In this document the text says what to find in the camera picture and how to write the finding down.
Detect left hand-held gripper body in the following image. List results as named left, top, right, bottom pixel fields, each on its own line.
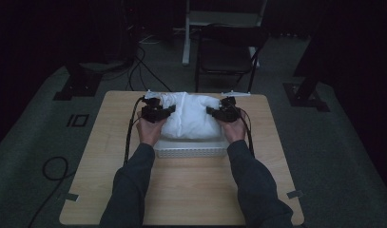
left=139, top=90, right=168, bottom=124

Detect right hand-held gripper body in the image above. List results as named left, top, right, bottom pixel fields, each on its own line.
left=215, top=90, right=252, bottom=124

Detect white cloth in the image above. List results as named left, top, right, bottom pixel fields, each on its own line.
left=160, top=91, right=225, bottom=141

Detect white plastic basket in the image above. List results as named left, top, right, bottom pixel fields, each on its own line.
left=153, top=136, right=230, bottom=159

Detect person's left hand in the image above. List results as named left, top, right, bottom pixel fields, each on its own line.
left=135, top=113, right=167, bottom=147

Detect person's right hand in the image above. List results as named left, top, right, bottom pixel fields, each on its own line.
left=219, top=109, right=248, bottom=144

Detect black folding chair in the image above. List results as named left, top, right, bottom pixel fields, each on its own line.
left=194, top=24, right=270, bottom=95

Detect black stand base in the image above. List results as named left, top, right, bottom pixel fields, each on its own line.
left=282, top=0, right=331, bottom=113
left=52, top=61, right=104, bottom=102

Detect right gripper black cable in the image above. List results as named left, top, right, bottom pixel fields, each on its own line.
left=232, top=100, right=256, bottom=159

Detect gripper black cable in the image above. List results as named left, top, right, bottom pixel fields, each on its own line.
left=122, top=96, right=145, bottom=168
left=232, top=100, right=256, bottom=159

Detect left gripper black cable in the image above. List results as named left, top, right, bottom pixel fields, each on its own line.
left=122, top=96, right=145, bottom=168

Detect black floor cables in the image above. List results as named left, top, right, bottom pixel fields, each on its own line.
left=125, top=46, right=171, bottom=92

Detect black looped floor cable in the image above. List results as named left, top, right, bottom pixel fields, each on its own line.
left=28, top=156, right=77, bottom=228

